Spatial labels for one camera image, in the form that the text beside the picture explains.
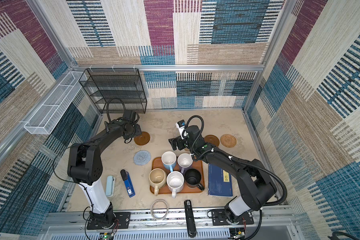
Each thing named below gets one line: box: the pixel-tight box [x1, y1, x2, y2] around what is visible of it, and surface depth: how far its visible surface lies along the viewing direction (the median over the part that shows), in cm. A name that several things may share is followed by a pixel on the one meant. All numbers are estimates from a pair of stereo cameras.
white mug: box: [166, 171, 185, 199], surface depth 80 cm
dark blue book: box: [208, 163, 233, 198], surface depth 85 cm
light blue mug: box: [161, 151, 177, 173], surface depth 87 cm
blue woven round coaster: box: [133, 150, 152, 166], surface depth 96 cm
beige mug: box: [148, 168, 167, 196], surface depth 80 cm
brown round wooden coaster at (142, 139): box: [134, 131, 150, 146], surface depth 105 cm
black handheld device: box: [184, 200, 197, 238], surface depth 72 cm
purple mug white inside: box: [177, 153, 194, 175], surface depth 88 cm
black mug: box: [184, 168, 205, 191], surface depth 81 cm
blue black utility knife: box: [120, 169, 136, 198], surface depth 84 cm
